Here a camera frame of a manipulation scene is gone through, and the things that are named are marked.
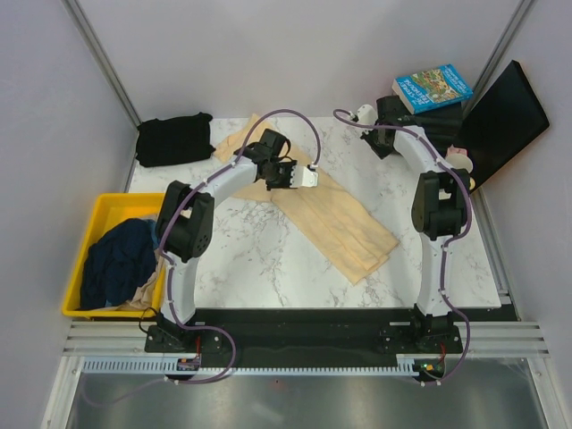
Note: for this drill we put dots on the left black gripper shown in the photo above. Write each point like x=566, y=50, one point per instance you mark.
x=286, y=185

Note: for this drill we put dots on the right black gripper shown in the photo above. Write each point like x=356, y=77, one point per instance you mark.
x=382, y=153

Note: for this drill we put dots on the cream yellow t-shirt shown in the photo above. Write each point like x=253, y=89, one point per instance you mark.
x=335, y=222

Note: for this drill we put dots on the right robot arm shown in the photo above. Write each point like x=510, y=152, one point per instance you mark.
x=439, y=211

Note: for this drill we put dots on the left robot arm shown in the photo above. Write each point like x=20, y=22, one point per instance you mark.
x=186, y=219

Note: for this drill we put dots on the black box with knobs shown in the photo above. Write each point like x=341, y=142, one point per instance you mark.
x=442, y=125

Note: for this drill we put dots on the small pink box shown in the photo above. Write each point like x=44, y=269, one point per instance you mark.
x=456, y=151

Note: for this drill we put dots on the yellow ceramic mug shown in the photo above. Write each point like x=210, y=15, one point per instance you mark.
x=460, y=161

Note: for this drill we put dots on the colourful treehouse book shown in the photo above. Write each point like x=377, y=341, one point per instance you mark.
x=431, y=89

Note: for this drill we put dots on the folded black t-shirt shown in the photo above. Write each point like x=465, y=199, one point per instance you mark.
x=179, y=140

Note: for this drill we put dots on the black flat panel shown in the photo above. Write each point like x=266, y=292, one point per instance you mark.
x=507, y=118

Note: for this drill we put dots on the yellow plastic bin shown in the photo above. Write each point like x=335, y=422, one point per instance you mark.
x=109, y=210

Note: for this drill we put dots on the navy blue t-shirt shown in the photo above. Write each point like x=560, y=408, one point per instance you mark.
x=120, y=263

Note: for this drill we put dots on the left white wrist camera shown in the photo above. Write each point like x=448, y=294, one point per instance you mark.
x=303, y=177

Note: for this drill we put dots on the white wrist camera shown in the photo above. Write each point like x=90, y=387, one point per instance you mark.
x=303, y=177
x=365, y=115

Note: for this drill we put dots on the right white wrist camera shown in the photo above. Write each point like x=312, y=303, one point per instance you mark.
x=365, y=115

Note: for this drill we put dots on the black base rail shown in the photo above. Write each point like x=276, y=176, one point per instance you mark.
x=305, y=338

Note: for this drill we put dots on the white slotted cable duct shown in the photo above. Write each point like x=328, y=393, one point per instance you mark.
x=140, y=365

